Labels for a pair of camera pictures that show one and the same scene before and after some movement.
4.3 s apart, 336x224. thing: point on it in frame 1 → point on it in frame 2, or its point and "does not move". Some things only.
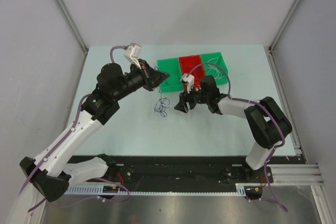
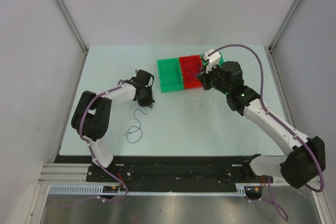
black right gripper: x=185 y=97 → x=204 y=77
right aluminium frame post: x=291 y=10 does not move
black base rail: x=179 y=171 does not move
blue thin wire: x=161 y=105 → x=133 y=126
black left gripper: x=151 y=78 → x=148 y=103
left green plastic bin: x=171 y=66 does not move
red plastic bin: x=187 y=62 does not move
